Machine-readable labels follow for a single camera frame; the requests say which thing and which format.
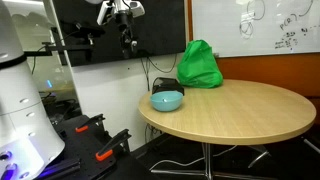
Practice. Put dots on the black clamp with orange tips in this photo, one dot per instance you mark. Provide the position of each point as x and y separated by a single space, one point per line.
112 144
89 122

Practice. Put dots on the black camera on boom arm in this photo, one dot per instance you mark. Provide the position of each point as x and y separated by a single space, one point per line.
75 31

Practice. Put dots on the white partition panel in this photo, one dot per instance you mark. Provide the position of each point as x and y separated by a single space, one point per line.
110 96

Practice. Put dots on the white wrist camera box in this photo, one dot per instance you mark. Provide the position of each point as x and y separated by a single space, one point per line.
104 12

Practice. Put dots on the black mesh tray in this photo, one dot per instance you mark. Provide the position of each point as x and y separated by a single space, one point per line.
166 85

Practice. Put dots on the whiteboard with writing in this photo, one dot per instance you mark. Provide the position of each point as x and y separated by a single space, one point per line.
260 26

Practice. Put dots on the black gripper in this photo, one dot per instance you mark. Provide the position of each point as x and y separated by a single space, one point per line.
124 20

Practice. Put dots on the green fabric bag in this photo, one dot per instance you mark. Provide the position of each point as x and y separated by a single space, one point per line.
198 66

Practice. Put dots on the blue bowl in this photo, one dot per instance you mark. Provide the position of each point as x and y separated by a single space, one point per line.
166 101

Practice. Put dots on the metal table leg base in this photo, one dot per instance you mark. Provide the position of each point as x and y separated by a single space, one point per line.
208 163

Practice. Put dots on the black perforated mounting board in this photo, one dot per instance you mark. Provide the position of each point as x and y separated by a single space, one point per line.
83 150

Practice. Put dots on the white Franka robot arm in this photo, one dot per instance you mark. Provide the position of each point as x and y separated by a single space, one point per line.
20 100

